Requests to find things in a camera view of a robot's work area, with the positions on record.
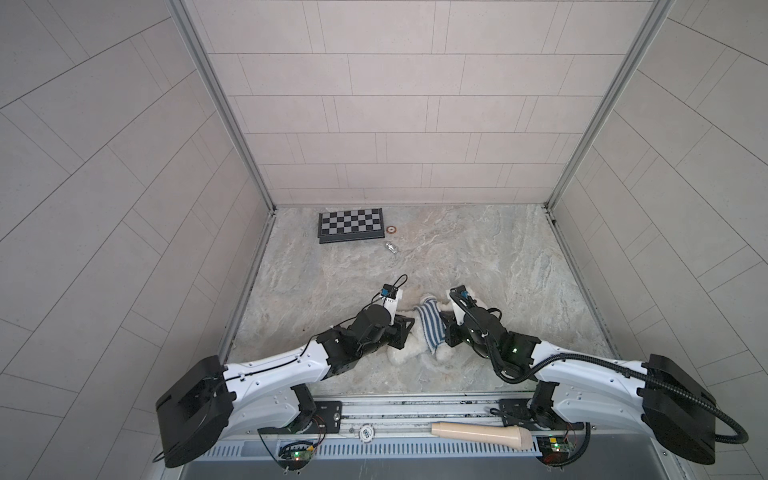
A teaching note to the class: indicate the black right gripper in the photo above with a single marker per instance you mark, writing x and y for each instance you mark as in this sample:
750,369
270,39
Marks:
450,334

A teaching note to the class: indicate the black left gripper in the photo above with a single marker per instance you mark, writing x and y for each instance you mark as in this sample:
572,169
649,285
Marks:
398,331

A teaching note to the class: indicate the blue white striped shirt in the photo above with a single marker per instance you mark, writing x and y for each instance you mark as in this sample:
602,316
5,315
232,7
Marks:
432,324

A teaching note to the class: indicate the white fluffy teddy bear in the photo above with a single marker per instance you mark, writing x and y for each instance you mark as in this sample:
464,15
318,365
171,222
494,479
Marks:
416,344

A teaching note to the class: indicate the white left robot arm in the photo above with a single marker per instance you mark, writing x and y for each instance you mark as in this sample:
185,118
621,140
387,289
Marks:
213,400

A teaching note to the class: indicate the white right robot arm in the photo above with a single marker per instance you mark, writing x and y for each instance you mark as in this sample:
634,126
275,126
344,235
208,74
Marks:
656,397

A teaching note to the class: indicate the folded black chess board box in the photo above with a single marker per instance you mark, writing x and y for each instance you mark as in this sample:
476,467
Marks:
350,225

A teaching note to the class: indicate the right green circuit board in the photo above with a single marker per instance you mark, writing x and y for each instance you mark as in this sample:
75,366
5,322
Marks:
554,450

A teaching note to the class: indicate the green circuit board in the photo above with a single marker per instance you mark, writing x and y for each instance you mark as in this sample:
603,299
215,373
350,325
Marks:
554,450
294,456

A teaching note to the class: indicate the left green circuit board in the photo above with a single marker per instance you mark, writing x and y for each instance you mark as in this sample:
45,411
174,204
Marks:
294,456

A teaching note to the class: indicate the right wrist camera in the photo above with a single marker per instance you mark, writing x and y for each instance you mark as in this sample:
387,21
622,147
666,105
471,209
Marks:
461,301

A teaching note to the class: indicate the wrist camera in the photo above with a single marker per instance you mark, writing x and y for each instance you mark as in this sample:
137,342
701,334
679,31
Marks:
391,296
461,301

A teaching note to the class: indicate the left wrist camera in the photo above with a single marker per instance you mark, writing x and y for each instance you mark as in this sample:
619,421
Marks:
391,296

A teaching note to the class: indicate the beige wooden handle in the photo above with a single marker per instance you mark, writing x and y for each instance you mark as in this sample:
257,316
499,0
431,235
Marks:
514,437

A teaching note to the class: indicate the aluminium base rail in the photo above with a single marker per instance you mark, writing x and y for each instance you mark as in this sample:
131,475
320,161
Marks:
420,414

